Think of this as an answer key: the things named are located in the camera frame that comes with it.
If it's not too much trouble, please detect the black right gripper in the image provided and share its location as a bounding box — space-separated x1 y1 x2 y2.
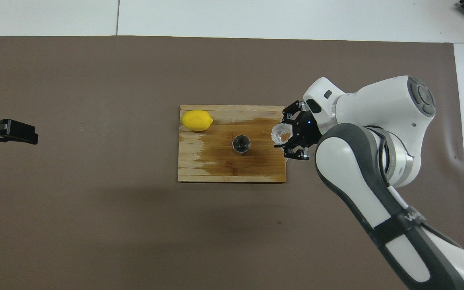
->
282 101 323 162

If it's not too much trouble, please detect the brown table mat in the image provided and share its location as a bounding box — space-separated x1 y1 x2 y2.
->
0 35 464 290

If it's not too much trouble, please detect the yellow lemon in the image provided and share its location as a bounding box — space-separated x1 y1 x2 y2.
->
181 110 213 132

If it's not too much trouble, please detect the steel double jigger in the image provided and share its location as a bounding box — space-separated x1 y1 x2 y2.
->
232 135 251 155

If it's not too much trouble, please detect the clear plastic cup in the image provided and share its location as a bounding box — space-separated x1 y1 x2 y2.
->
271 123 294 146

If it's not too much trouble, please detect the wooden cutting board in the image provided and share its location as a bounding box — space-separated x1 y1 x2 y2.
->
178 105 288 184

